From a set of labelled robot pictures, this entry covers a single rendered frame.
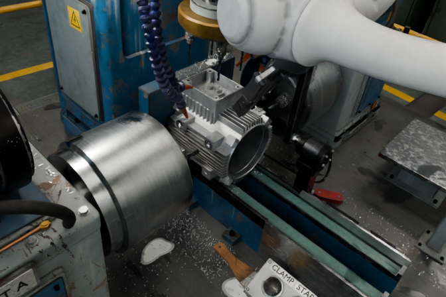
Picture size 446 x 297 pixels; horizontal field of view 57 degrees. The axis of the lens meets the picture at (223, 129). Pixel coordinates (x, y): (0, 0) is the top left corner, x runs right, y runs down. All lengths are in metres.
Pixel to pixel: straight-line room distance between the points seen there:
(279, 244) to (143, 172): 0.38
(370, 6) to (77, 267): 0.60
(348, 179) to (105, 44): 0.83
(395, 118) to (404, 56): 1.26
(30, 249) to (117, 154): 0.23
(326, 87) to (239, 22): 0.74
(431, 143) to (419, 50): 0.98
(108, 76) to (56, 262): 0.49
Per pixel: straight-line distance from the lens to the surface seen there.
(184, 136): 1.03
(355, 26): 0.48
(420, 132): 1.46
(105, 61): 1.02
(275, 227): 0.98
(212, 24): 0.85
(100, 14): 0.97
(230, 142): 0.93
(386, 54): 0.46
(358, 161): 1.44
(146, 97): 0.97
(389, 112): 1.75
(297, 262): 0.99
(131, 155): 0.78
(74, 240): 0.68
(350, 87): 1.31
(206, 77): 1.07
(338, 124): 1.38
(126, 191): 0.76
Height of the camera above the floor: 1.67
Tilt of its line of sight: 38 degrees down
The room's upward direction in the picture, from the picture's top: 7 degrees clockwise
